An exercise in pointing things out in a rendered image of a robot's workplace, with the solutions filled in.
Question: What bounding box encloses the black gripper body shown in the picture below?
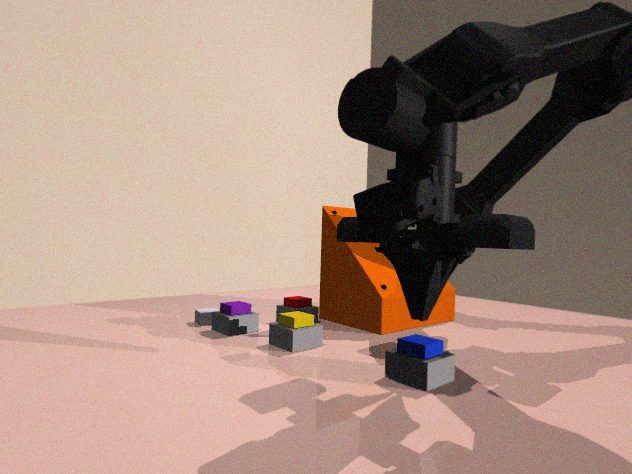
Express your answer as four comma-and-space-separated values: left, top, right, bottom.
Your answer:
337, 155, 535, 251

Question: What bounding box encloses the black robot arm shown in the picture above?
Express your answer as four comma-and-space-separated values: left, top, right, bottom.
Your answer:
338, 2, 632, 234

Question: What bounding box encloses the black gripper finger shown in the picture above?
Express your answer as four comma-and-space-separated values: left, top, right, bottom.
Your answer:
413, 249, 472, 321
375, 247, 419, 320

